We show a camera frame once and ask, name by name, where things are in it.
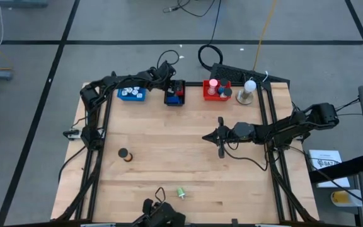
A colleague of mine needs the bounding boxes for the black coiled floor cable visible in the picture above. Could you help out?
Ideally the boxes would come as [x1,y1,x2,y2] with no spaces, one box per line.
[162,0,225,72]

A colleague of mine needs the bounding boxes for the red plastic basket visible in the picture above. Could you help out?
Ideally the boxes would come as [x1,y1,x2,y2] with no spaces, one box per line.
[202,79,233,102]

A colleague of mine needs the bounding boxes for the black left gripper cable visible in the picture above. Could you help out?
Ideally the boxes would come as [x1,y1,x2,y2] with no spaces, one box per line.
[156,49,180,69]

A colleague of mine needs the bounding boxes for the pink hourglass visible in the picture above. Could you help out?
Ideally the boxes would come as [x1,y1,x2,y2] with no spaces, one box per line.
[208,78,219,96]

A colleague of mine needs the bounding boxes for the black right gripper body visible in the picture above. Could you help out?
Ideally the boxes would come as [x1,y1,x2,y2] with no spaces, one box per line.
[217,116,255,159]

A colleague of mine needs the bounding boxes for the grey metal bracket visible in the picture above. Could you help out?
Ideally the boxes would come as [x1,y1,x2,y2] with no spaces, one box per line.
[63,129,83,141]

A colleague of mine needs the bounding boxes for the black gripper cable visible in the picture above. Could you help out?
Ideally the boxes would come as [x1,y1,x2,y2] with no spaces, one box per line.
[156,49,180,69]
[224,143,270,172]

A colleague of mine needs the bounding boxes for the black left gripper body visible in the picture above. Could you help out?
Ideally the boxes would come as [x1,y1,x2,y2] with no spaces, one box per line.
[151,61,178,92]

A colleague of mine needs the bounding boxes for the white printed booklet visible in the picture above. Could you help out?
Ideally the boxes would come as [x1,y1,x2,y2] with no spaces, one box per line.
[308,149,352,189]

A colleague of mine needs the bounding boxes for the yellow hanging cable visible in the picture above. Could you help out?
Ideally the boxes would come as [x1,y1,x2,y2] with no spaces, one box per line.
[252,0,279,72]

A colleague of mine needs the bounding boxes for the orange sand hourglass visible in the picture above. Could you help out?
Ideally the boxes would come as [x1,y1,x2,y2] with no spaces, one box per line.
[117,148,134,163]

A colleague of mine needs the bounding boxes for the black device with cable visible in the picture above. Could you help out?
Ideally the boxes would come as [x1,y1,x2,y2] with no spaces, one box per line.
[132,187,187,227]

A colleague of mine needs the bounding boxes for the blue plastic basket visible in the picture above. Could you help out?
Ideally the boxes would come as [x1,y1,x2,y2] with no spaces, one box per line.
[116,85,147,102]

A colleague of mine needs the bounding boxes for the blue sand hourglass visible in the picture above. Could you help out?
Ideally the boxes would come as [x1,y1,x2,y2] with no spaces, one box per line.
[218,78,229,95]

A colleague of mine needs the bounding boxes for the black aluminium table frame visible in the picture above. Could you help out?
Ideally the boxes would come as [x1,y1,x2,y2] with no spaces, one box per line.
[55,71,320,227]

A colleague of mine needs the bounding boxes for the black plastic basket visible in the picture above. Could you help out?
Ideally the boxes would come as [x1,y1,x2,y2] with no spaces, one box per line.
[164,79,187,107]

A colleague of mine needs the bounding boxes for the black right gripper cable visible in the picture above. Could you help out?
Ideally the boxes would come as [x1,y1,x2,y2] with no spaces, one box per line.
[224,143,270,172]

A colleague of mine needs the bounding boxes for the white bulb table lamp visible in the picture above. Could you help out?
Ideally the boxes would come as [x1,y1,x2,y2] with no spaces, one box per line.
[235,79,257,105]

